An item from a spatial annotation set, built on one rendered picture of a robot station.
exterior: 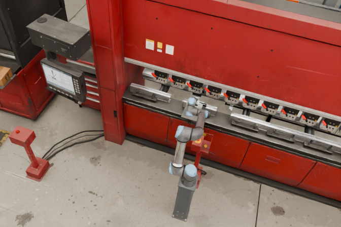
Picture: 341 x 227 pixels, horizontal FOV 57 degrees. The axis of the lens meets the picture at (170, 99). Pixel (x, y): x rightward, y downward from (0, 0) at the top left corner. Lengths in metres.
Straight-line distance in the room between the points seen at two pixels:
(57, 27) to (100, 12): 0.40
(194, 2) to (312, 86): 1.33
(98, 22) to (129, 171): 2.00
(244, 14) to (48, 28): 1.69
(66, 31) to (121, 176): 2.02
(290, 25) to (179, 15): 0.94
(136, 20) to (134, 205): 2.15
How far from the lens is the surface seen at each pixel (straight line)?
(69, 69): 3.09
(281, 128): 3.67
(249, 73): 3.13
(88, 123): 4.68
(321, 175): 4.04
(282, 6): 2.88
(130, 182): 4.10
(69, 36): 2.89
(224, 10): 2.77
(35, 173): 4.23
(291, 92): 3.25
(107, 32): 3.08
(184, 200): 3.47
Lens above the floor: 3.63
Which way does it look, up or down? 47 degrees down
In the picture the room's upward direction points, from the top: 6 degrees clockwise
